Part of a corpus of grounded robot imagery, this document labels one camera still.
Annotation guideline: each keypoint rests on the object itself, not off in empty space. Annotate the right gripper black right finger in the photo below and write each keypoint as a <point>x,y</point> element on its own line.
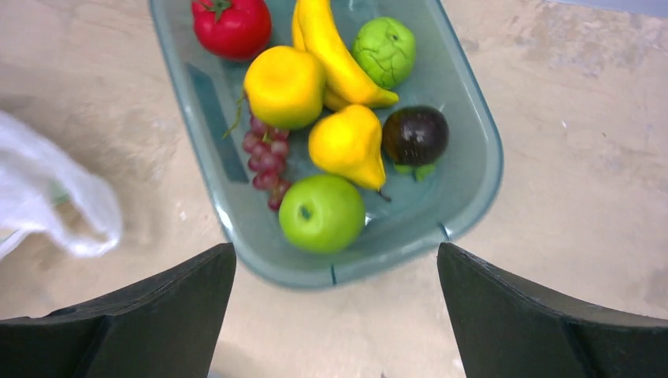
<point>508,326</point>

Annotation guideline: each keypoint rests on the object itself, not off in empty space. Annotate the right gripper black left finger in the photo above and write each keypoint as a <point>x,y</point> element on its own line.
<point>166,325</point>

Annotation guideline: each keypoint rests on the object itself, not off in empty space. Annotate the white plastic bag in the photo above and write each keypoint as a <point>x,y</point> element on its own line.
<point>36,176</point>

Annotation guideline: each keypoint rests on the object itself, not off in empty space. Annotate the green fake fruit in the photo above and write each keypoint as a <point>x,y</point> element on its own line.
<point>322,214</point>

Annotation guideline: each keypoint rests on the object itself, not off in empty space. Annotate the red fake grape bunch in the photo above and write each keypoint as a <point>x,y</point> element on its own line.
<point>268,149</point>

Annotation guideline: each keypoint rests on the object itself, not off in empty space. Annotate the yellow fake fruit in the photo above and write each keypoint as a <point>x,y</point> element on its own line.
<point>285,87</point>

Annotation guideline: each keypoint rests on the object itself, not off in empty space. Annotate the red fake tomato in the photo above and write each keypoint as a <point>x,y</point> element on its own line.
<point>236,30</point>

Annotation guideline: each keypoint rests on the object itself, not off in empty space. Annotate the dark purple fake plum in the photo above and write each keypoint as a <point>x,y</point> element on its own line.
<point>415,135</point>

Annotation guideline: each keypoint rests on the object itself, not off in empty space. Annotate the yellow fake pear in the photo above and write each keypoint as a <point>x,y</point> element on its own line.
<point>347,143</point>

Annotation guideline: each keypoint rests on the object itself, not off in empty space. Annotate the yellow fake banana bunch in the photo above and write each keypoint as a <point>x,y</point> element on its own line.
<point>314,30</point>

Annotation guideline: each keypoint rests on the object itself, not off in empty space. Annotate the green fake lime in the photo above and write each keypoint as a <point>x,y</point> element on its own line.
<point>385,49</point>

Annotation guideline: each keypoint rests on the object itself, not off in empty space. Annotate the teal plastic tray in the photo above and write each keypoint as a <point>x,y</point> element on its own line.
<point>418,215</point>

